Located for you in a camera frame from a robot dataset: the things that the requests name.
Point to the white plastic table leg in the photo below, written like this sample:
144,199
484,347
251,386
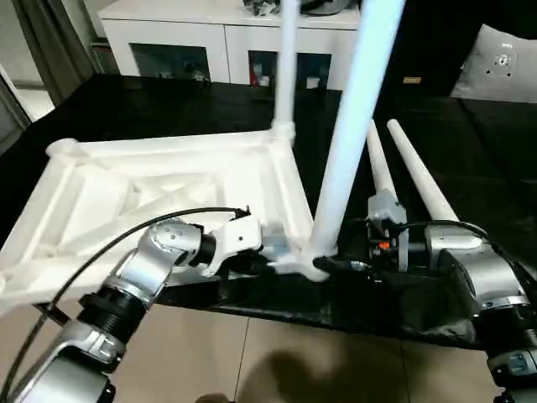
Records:
287,63
419,172
379,159
356,126

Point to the white plastic table top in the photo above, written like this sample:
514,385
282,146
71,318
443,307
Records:
126,176

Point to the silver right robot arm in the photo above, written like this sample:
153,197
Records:
482,268

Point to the dark robot lower body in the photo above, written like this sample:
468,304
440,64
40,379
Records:
214,399

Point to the black work mat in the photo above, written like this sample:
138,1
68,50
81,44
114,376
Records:
482,147

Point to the black cabinet with yellow label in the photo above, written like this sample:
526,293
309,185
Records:
428,46

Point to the white glass-door cabinet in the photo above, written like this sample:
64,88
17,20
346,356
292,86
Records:
168,33

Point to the grey helmet on cabinet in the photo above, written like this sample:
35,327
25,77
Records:
323,5

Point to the dark clutter on cabinet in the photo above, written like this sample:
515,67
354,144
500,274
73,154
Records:
260,6

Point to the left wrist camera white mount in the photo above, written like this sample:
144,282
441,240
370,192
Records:
235,239

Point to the black table frame leg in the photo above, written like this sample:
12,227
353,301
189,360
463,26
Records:
52,314

